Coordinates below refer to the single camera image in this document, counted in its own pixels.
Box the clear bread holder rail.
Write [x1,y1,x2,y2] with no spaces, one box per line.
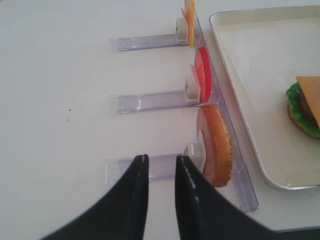
[104,153,208,185]

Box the cream rectangular serving tray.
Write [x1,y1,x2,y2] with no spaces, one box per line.
[209,5,320,190]

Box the green lettuce leaf in burger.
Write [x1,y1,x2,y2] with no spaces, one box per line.
[285,82,320,137]

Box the upright bread slice bun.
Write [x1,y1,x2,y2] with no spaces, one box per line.
[196,104,233,188]

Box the flat yellow cheese slice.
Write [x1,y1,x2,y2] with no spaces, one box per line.
[296,76,320,128]

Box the white tomato support block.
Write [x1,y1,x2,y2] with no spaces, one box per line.
[184,75,201,101]

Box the clear left long rail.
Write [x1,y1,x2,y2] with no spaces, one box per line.
[194,16,259,213]

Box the upright red tomato slice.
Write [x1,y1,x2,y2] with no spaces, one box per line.
[193,46,212,103]

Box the white bread support block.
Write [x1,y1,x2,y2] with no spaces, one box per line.
[184,143,203,165]

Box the white cheese support block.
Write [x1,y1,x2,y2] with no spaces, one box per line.
[175,17,188,42]

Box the clear tomato holder rail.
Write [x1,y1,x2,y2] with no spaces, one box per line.
[109,90,201,115]

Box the clear cheese holder rail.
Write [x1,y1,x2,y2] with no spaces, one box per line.
[110,34,188,52]

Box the upright yellow cheese slice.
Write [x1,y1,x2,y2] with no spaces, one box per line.
[181,0,196,48]

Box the brown meat patty in burger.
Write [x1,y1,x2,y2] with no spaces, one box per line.
[300,91,318,125]

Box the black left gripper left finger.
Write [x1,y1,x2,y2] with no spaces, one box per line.
[45,154,149,240]

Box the bottom burger bun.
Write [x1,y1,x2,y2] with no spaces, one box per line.
[287,104,319,139]

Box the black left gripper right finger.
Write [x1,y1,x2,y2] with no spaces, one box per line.
[175,155,280,240]

